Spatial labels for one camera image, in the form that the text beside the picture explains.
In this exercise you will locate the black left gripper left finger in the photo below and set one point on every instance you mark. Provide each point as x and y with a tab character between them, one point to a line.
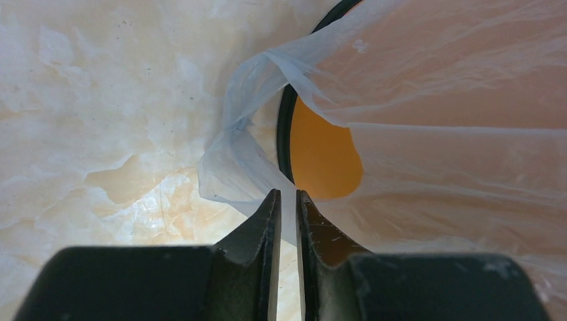
233	279

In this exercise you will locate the orange trash bin gold rim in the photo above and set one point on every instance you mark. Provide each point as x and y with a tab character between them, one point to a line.
323	155

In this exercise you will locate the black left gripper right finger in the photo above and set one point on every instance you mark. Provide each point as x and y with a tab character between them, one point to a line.
341	280

